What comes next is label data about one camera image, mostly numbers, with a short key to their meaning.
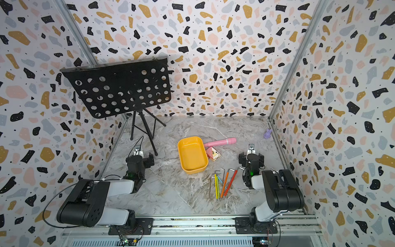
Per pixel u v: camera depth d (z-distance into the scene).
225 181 0.88
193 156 1.03
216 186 0.87
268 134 1.08
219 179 0.90
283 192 0.45
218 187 0.87
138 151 0.78
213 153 1.00
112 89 0.68
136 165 0.70
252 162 0.72
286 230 0.73
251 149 0.81
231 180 0.90
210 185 0.88
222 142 1.04
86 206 0.44
